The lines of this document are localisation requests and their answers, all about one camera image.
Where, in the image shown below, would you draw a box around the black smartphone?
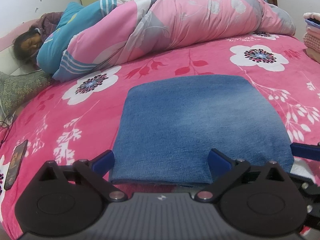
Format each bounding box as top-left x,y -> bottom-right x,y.
4,140 -> 28,190

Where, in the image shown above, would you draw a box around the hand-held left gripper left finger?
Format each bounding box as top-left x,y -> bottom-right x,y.
37,150 -> 128,202

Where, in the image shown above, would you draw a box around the pink and blue floral quilt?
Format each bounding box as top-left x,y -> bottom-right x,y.
36,0 -> 297,82

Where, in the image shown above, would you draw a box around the green floral pillow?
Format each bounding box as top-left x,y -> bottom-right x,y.
0,70 -> 53,117

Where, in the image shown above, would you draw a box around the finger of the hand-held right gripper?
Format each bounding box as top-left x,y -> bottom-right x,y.
290,172 -> 320,230
291,142 -> 320,159

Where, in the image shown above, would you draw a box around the blue jeans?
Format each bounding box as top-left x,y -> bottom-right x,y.
109,74 -> 294,188

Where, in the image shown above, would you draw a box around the stack of folded clothes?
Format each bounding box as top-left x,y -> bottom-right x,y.
303,12 -> 320,63

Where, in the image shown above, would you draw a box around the pink floral blanket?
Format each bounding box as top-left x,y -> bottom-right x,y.
0,34 -> 320,240

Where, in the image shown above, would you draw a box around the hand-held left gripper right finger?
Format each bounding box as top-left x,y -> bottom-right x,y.
194,148 -> 287,202

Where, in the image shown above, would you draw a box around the white padded headboard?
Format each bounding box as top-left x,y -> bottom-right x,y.
0,20 -> 43,75

